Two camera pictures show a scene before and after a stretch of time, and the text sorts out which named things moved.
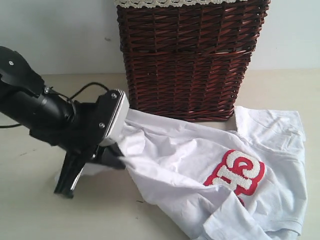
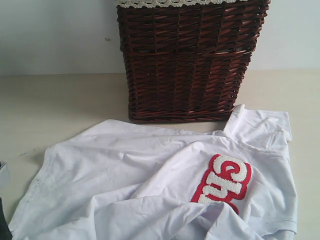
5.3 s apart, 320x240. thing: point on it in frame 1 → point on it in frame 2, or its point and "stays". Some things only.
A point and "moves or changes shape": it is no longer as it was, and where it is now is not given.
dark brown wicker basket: [191, 62] stays
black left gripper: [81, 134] → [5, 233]
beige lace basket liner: [142, 3] stays
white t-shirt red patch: [238, 178] moves or changes shape
